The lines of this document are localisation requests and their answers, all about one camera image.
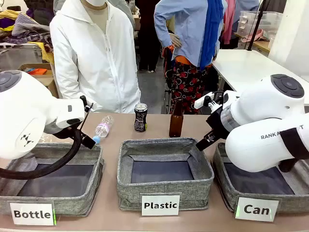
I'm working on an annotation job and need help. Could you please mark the clear plastic bottle blue cap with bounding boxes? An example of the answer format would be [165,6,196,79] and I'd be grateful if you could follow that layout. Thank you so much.
[92,115,115,145]

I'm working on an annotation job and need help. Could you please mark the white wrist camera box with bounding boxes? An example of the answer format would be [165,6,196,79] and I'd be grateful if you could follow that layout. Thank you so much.
[194,91,214,109]

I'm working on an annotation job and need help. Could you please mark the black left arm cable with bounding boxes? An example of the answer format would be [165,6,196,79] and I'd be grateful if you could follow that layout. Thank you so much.
[0,130,83,180]

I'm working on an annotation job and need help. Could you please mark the white face mask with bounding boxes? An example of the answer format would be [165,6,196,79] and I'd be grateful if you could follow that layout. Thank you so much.
[85,0,107,7]

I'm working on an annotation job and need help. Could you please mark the crushed black drink can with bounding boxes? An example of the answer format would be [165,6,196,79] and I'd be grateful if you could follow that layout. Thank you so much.
[134,103,148,133]

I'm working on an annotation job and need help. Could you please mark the black pole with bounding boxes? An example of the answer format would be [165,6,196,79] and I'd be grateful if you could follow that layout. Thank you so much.
[247,0,270,51]

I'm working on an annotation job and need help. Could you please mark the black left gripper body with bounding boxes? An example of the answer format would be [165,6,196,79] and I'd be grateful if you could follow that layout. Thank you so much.
[73,130,97,150]

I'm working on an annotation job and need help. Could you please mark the white Can label sign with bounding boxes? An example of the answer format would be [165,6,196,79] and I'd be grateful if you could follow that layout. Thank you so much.
[234,197,280,222]

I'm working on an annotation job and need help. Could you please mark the blue-shirt person's right hand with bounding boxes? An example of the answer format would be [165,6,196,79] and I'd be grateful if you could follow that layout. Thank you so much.
[169,33,183,49]

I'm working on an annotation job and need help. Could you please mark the cardboard box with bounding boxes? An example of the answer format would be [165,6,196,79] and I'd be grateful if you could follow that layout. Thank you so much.
[18,63,60,99]

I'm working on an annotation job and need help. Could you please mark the person in dark clothes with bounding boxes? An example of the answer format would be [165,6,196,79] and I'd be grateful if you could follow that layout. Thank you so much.
[135,0,162,73]

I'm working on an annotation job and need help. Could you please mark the grey fabric basket Can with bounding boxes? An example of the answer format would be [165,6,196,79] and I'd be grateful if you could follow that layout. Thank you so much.
[211,142,309,215]

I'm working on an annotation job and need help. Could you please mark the person in white jacket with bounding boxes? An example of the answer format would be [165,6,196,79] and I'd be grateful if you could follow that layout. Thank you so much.
[49,0,142,114]

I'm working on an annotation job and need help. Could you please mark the white table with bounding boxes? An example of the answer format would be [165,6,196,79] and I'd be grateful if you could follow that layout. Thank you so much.
[211,49,309,107]

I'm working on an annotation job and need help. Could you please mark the blue scarf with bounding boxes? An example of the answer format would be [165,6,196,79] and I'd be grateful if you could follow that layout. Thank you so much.
[199,0,225,71]

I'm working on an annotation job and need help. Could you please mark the grey fabric basket Bottle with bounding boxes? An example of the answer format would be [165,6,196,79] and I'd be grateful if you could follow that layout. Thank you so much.
[0,142,105,217]

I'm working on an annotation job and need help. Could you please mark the pink hanging garment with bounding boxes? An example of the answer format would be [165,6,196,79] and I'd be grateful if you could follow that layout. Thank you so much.
[222,0,237,44]

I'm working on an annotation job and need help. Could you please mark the grey fabric basket Plastic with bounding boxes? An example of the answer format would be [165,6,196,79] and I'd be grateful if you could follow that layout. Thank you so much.
[116,137,215,211]

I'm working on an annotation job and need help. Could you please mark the clear plastic storage boxes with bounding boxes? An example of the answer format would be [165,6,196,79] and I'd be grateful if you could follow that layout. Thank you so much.
[236,11,283,41]

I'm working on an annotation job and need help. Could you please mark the brown glass bottle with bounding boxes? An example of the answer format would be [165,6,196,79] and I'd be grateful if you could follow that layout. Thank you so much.
[169,97,184,138]

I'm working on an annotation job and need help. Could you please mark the white Plastic label sign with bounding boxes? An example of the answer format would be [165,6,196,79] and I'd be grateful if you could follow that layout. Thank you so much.
[141,194,181,217]

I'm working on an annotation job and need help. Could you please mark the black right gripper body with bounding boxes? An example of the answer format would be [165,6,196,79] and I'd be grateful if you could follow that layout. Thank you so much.
[205,107,234,145]

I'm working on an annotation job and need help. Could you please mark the pile of clothes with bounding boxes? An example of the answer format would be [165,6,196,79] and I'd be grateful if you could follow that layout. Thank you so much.
[0,7,55,53]

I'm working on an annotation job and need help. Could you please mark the wooden desk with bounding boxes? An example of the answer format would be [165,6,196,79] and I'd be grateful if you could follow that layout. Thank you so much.
[234,32,271,53]

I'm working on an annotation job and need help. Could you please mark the white Bottle label sign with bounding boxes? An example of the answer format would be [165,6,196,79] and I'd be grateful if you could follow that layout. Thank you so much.
[9,201,56,227]

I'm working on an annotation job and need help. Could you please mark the person in blue shirt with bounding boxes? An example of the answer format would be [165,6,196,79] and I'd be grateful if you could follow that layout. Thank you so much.
[154,0,229,116]

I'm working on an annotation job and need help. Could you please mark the black strap on arm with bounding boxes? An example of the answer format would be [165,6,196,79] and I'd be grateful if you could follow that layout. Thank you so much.
[277,127,309,174]

